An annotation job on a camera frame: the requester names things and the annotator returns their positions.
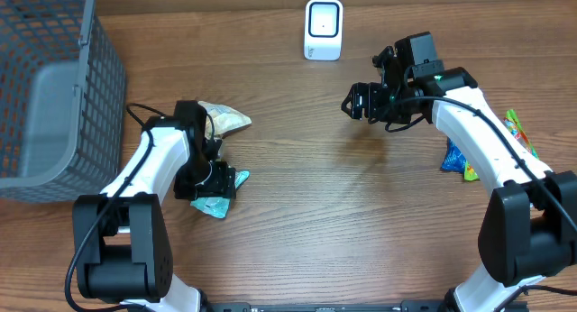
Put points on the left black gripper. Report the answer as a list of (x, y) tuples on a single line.
[(224, 184)]

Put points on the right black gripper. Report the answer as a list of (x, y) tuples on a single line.
[(370, 107)]

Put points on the mint green snack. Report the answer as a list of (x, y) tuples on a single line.
[(218, 207)]

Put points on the beige snack bag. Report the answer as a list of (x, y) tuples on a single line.
[(222, 120)]

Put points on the blue cookie pack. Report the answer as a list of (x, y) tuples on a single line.
[(454, 160)]

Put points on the green gummy candy bag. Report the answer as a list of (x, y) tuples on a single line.
[(515, 127)]

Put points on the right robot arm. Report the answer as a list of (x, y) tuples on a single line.
[(528, 232)]

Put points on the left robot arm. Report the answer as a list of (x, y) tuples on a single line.
[(122, 252)]

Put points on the white barcode scanner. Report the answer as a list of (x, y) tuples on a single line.
[(323, 32)]

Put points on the dark grey plastic basket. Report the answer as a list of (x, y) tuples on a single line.
[(63, 90)]

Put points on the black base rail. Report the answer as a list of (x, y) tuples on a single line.
[(404, 306)]

